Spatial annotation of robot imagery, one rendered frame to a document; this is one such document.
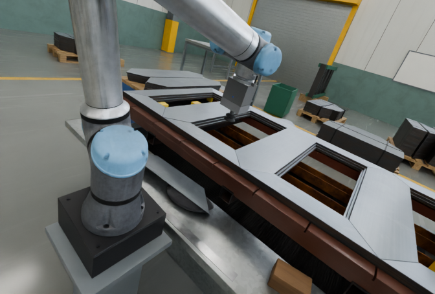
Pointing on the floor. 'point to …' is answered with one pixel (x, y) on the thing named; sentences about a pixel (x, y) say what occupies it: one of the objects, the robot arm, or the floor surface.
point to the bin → (280, 100)
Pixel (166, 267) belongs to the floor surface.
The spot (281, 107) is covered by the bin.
